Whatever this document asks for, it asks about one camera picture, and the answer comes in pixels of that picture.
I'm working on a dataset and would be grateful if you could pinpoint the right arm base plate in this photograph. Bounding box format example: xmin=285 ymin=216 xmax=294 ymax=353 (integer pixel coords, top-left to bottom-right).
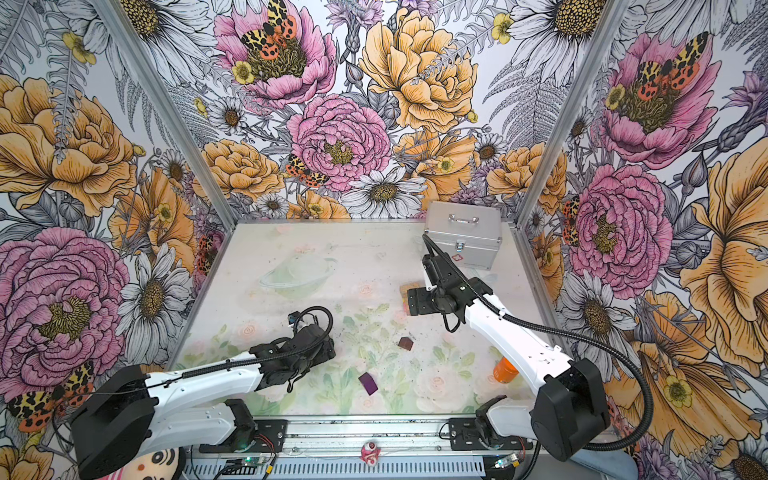
xmin=440 ymin=417 xmax=534 ymax=452

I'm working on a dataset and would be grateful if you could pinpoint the orange plastic bottle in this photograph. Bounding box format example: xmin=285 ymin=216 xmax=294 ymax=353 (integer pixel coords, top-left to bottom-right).
xmin=493 ymin=358 xmax=519 ymax=384

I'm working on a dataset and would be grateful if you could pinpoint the silver metal first-aid case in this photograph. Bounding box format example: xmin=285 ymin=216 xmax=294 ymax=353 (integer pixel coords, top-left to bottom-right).
xmin=425 ymin=201 xmax=503 ymax=270

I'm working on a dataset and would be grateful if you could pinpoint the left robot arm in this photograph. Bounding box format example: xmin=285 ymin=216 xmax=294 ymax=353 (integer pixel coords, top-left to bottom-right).
xmin=68 ymin=324 xmax=335 ymax=479

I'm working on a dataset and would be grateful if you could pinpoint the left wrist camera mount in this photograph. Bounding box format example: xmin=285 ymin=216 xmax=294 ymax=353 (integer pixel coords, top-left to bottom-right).
xmin=288 ymin=311 xmax=308 ymax=333

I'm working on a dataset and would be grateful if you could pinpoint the dark brown wood block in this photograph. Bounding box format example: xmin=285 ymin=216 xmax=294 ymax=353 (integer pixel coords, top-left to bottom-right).
xmin=398 ymin=337 xmax=414 ymax=351

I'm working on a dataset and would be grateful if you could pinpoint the grey blue cushion pad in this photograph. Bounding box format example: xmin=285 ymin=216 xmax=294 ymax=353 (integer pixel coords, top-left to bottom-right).
xmin=570 ymin=450 xmax=638 ymax=480

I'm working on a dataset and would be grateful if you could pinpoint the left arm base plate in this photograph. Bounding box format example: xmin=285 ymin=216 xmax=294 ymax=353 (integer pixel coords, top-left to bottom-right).
xmin=198 ymin=419 xmax=288 ymax=454

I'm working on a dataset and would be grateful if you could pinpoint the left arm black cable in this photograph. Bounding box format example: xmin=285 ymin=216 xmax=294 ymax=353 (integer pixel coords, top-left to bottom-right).
xmin=143 ymin=305 xmax=335 ymax=385

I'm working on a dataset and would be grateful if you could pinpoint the small pink red toy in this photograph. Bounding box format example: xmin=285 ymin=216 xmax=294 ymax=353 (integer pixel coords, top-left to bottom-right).
xmin=360 ymin=441 xmax=381 ymax=466

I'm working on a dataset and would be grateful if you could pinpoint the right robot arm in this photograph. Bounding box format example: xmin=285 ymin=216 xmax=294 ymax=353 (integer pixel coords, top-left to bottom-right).
xmin=407 ymin=286 xmax=610 ymax=461

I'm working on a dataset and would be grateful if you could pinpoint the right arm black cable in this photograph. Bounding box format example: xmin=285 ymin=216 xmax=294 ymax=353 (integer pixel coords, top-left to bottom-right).
xmin=421 ymin=233 xmax=654 ymax=452

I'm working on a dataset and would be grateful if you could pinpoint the aluminium front rail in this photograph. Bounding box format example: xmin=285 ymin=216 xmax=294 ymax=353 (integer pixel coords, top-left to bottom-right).
xmin=119 ymin=413 xmax=607 ymax=480

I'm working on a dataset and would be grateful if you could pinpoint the plush doll toy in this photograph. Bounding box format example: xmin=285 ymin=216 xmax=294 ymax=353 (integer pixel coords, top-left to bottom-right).
xmin=107 ymin=448 xmax=187 ymax=480

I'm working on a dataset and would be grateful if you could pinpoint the purple wood block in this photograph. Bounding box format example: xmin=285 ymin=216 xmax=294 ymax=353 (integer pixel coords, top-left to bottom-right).
xmin=358 ymin=372 xmax=378 ymax=396

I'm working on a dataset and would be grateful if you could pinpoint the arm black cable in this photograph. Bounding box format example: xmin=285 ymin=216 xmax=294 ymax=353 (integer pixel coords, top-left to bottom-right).
xmin=421 ymin=233 xmax=654 ymax=452
xmin=143 ymin=305 xmax=335 ymax=385

